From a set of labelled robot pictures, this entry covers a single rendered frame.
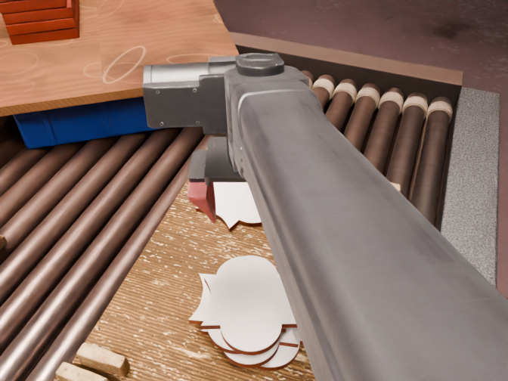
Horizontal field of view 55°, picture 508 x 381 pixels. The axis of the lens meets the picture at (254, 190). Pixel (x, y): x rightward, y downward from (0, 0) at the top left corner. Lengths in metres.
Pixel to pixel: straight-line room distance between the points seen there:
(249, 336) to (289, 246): 0.40
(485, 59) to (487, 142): 2.40
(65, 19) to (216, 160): 0.60
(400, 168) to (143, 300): 0.49
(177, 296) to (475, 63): 2.86
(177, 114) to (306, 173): 0.23
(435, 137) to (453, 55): 2.40
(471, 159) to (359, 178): 0.76
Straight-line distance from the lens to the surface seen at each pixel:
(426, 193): 0.86
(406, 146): 0.94
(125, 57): 0.96
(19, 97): 0.90
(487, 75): 3.23
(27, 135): 0.96
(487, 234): 0.83
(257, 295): 0.61
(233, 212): 0.74
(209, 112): 0.42
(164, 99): 0.42
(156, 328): 0.64
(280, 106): 0.30
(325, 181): 0.20
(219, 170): 0.49
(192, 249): 0.71
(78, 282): 0.74
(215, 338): 0.59
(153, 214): 0.79
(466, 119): 1.06
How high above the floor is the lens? 1.48
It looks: 44 degrees down
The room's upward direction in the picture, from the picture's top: straight up
